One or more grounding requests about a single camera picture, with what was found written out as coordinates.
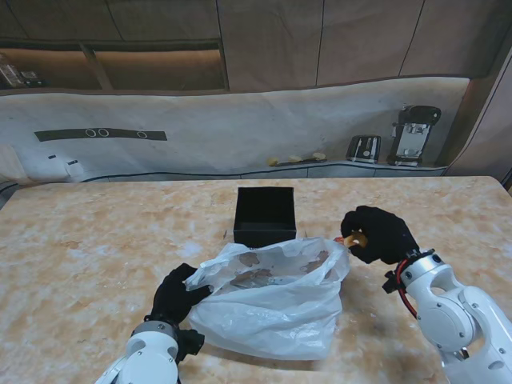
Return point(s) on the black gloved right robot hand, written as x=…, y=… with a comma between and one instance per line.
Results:
x=384, y=232

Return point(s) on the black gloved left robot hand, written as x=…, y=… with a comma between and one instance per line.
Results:
x=172, y=296

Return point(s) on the white printed plastic bag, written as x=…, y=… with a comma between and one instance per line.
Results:
x=272, y=320

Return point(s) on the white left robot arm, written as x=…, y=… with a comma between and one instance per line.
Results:
x=148, y=356

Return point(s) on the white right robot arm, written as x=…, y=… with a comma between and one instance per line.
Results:
x=452, y=312

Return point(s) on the open black gift box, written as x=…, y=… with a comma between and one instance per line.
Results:
x=264, y=234

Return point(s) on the grey kitchen counter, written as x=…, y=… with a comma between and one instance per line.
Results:
x=340, y=170

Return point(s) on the black silver coffee machine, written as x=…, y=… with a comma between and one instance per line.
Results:
x=412, y=136

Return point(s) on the yellow lemon piece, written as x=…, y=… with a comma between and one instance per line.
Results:
x=318, y=155

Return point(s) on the dark cutting board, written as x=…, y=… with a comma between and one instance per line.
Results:
x=306, y=161

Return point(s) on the small black shelf item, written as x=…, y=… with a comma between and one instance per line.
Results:
x=32, y=79

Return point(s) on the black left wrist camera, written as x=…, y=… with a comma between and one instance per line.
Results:
x=191, y=344

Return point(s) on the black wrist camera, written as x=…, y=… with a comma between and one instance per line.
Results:
x=191, y=344
x=391, y=283

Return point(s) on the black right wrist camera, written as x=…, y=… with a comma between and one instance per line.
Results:
x=391, y=283

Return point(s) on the dark wall strip with rings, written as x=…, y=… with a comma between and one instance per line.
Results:
x=60, y=135

